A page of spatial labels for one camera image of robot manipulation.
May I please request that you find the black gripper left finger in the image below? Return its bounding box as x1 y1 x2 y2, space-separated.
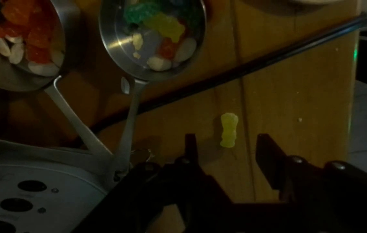
179 132 220 199

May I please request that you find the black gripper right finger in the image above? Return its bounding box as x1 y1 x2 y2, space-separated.
255 132 299 203

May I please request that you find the yellow gummy bear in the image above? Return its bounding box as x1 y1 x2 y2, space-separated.
220 111 241 149

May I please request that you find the yellow gummy candy in cup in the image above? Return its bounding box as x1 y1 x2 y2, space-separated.
146 11 188 43

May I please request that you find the metal cup with mixed candies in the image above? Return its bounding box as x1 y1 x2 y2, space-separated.
99 0 208 188

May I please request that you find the green gummy candy in cup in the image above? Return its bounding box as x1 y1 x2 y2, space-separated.
123 1 162 24

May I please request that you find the silver toaster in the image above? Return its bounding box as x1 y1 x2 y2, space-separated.
0 124 117 233

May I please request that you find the black power cable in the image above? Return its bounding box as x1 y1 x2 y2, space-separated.
62 11 367 149

